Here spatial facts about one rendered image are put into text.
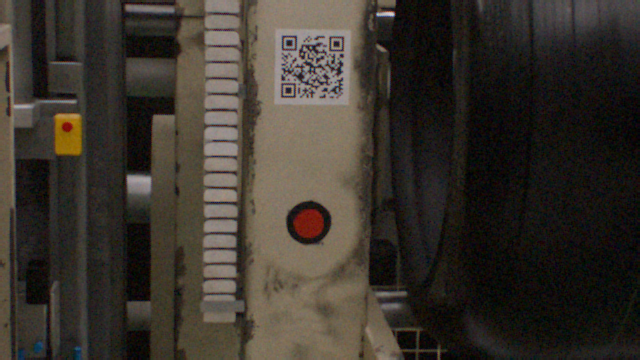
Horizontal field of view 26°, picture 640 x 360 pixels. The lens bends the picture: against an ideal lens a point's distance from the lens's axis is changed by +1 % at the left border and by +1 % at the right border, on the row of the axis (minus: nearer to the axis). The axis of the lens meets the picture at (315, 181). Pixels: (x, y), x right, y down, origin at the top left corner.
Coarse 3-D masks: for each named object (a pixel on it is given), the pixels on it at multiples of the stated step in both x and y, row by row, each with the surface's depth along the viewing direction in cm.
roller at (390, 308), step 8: (376, 296) 162; (384, 296) 162; (392, 296) 162; (400, 296) 162; (384, 304) 161; (392, 304) 161; (400, 304) 162; (408, 304) 162; (384, 312) 161; (392, 312) 161; (400, 312) 161; (408, 312) 161; (392, 320) 161; (400, 320) 162; (408, 320) 162
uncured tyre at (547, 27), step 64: (448, 0) 168; (512, 0) 118; (576, 0) 117; (448, 64) 171; (512, 64) 117; (576, 64) 116; (448, 128) 172; (512, 128) 118; (576, 128) 117; (448, 192) 127; (512, 192) 119; (576, 192) 118; (448, 256) 129; (512, 256) 121; (576, 256) 121; (448, 320) 133; (512, 320) 127; (576, 320) 127
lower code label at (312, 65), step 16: (288, 32) 133; (304, 32) 133; (320, 32) 134; (336, 32) 134; (288, 48) 134; (304, 48) 134; (320, 48) 134; (336, 48) 134; (288, 64) 134; (304, 64) 134; (320, 64) 134; (336, 64) 134; (288, 80) 134; (304, 80) 134; (320, 80) 134; (336, 80) 135; (288, 96) 135; (304, 96) 135; (320, 96) 135; (336, 96) 135
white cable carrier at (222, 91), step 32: (224, 0) 133; (224, 32) 134; (224, 64) 134; (224, 96) 135; (224, 128) 136; (224, 160) 136; (224, 192) 137; (224, 224) 138; (224, 256) 138; (224, 288) 139; (224, 320) 140
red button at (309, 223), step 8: (296, 216) 137; (304, 216) 137; (312, 216) 137; (320, 216) 137; (296, 224) 137; (304, 224) 137; (312, 224) 137; (320, 224) 137; (304, 232) 137; (312, 232) 137; (320, 232) 137
